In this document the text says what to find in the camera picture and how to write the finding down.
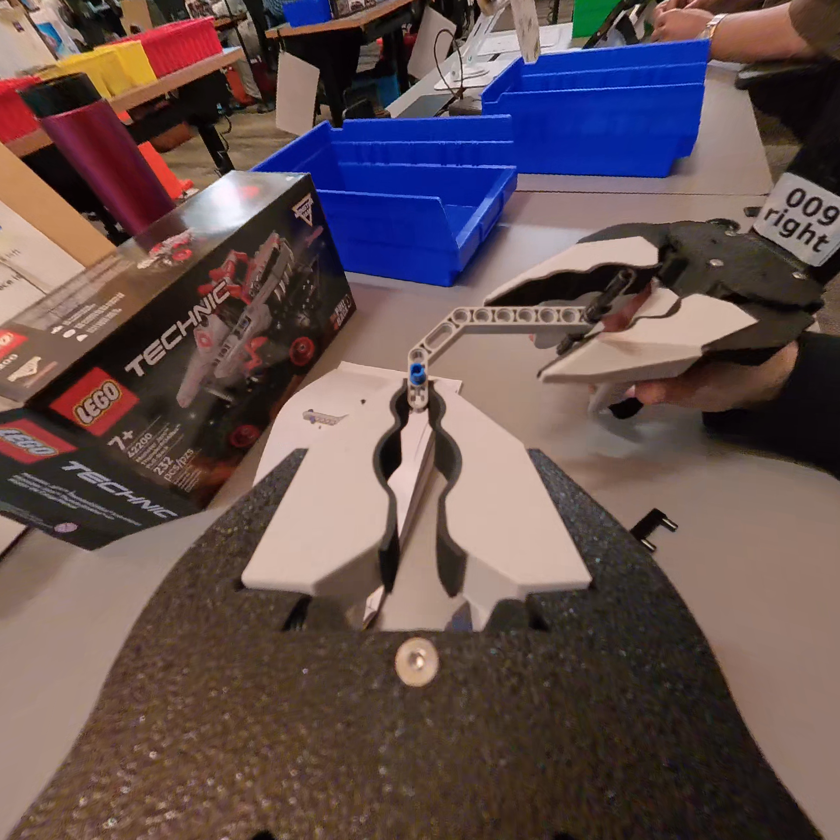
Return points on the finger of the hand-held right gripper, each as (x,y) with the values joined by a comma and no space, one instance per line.
(590,256)
(676,334)

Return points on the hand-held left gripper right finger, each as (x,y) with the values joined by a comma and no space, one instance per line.
(518,525)

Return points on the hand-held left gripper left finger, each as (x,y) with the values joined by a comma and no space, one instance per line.
(308,525)

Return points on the black toy axle pin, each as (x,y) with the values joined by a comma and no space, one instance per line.
(607,295)

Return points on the grey angled toy beam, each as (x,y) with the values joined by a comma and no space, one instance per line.
(525,316)

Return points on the blue toy pin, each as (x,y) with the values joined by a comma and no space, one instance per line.
(416,374)

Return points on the another person's forearm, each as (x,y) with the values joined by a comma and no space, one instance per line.
(774,33)

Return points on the person's right forearm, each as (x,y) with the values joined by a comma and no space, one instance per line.
(814,407)

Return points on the grey desk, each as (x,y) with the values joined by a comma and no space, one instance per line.
(656,472)

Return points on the person's right hand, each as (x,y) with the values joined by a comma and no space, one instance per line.
(722,387)

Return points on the blue plastic bin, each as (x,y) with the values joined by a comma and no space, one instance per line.
(590,131)
(394,243)

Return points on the white instruction booklet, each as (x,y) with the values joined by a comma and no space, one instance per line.
(358,380)

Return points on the black tablet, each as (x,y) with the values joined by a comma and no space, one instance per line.
(430,106)

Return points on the hanging paper tag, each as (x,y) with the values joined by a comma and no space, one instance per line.
(525,29)

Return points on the white laptop stand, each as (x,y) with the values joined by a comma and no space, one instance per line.
(482,46)

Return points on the green plastic holder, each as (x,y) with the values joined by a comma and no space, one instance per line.
(597,19)

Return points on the black printed toy box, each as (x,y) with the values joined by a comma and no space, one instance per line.
(197,295)

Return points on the white paper sheet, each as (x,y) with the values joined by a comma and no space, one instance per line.
(430,43)
(296,92)

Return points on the wooden background table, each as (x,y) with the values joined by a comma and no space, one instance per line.
(341,23)

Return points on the small blue bin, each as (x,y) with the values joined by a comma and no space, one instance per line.
(305,13)

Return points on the orange cone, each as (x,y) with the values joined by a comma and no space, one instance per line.
(161,174)

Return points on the brown board with instruction sheets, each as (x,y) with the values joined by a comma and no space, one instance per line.
(39,203)

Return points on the maroon tumbler with black lid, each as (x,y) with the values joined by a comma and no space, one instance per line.
(105,157)

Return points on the wooden table with black legs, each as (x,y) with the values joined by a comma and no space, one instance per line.
(197,69)

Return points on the red plastic bin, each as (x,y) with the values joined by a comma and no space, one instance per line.
(184,46)
(16,108)

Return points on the yellow plastic bin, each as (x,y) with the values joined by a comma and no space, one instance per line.
(128,65)
(82,75)

